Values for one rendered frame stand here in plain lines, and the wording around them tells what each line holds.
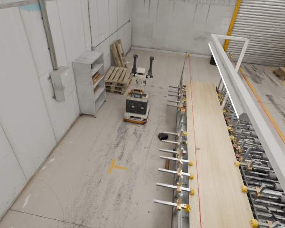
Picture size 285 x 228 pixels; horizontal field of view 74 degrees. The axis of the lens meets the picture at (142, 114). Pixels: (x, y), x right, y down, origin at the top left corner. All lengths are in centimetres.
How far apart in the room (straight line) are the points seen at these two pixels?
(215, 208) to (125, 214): 152
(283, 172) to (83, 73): 432
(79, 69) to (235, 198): 400
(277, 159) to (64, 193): 341
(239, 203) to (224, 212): 30
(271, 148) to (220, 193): 174
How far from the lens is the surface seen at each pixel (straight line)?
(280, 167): 133
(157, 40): 1069
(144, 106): 489
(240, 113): 184
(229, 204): 301
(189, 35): 1059
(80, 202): 381
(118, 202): 373
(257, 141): 430
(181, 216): 303
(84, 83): 496
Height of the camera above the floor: 326
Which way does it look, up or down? 36 degrees down
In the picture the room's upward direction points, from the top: 5 degrees clockwise
